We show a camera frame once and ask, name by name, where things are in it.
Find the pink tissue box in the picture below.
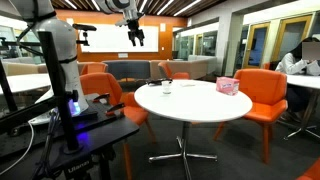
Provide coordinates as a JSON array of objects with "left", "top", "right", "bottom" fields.
[{"left": 216, "top": 77, "right": 240, "bottom": 95}]

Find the black camera stand pole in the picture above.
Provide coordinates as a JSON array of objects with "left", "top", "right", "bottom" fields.
[{"left": 38, "top": 31, "right": 82, "bottom": 154}]

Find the orange black clamp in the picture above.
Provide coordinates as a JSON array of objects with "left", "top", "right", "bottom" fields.
[
  {"left": 92, "top": 93, "right": 110, "bottom": 102},
  {"left": 105, "top": 103, "right": 125, "bottom": 116}
]

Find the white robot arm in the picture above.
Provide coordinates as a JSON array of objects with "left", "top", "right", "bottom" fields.
[{"left": 9, "top": 0, "right": 144, "bottom": 117}]

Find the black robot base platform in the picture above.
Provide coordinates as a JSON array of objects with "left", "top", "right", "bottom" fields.
[{"left": 0, "top": 101, "right": 139, "bottom": 169}]

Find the black camera on mount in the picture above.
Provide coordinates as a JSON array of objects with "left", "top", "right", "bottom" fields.
[{"left": 72, "top": 24, "right": 97, "bottom": 46}]

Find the orange chair left of table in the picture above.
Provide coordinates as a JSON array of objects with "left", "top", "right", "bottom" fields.
[{"left": 79, "top": 72, "right": 158, "bottom": 180}]

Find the grey sofa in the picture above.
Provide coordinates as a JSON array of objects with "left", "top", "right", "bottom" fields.
[{"left": 105, "top": 60, "right": 151, "bottom": 80}]

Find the orange chair right of table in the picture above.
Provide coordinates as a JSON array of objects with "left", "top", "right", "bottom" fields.
[{"left": 213, "top": 68, "right": 289, "bottom": 165}]

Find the round white table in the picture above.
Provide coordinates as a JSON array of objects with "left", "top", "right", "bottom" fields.
[{"left": 134, "top": 80, "right": 253, "bottom": 180}]

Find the orange chair far back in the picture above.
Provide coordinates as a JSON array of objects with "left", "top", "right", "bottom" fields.
[{"left": 158, "top": 61, "right": 190, "bottom": 79}]

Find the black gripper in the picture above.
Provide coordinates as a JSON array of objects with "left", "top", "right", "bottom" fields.
[{"left": 128, "top": 20, "right": 144, "bottom": 46}]

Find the person in white sweater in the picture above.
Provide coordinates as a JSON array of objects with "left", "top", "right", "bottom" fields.
[{"left": 276, "top": 37, "right": 320, "bottom": 113}]

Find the white plastic cup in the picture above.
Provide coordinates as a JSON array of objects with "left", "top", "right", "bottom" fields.
[{"left": 162, "top": 81, "right": 171, "bottom": 94}]

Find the orange chair of table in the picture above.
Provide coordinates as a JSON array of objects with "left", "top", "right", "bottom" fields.
[
  {"left": 79, "top": 72, "right": 158, "bottom": 180},
  {"left": 213, "top": 68, "right": 289, "bottom": 165}
]

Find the white whiteboard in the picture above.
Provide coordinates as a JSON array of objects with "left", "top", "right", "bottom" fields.
[{"left": 81, "top": 24, "right": 159, "bottom": 53}]

